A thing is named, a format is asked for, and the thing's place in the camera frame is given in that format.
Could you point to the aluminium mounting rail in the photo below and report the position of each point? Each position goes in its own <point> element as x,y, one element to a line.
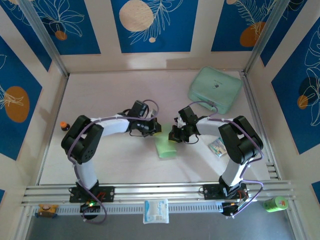
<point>162,191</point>

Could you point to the mint green zipper case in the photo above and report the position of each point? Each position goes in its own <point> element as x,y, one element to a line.
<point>215,85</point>

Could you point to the black electronics board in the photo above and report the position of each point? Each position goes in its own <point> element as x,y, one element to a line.
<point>86,207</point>
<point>228,210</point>

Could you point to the small bottle with orange cap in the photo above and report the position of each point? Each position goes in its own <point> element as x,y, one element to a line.
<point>64,125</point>

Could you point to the aluminium frame post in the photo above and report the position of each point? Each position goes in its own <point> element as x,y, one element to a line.
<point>265,37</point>
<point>43,37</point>

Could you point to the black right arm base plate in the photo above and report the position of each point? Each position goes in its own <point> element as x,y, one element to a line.
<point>210,191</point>

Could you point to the aluminium side rail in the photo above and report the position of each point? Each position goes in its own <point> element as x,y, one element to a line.
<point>258,125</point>

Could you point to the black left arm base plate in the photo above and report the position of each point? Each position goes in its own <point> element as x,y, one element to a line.
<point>108,193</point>

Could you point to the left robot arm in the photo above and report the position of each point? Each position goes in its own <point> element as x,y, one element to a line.
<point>112,126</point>

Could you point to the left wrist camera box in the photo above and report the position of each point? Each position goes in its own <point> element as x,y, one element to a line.
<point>154,112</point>

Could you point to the colourful snack packet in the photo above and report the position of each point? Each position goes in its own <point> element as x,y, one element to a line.
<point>216,147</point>

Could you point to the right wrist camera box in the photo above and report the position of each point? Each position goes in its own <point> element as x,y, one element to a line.
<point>178,121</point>

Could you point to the yellow toy car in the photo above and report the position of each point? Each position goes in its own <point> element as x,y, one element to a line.
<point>47,210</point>

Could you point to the white and blue tissue pack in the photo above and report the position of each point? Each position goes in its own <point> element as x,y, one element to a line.
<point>155,211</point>

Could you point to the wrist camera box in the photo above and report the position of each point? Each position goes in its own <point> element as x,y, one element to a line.
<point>178,121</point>
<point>154,112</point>

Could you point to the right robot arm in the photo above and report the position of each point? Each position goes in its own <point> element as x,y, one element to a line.
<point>235,172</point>

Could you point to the green can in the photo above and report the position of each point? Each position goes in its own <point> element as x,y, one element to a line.
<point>275,204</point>

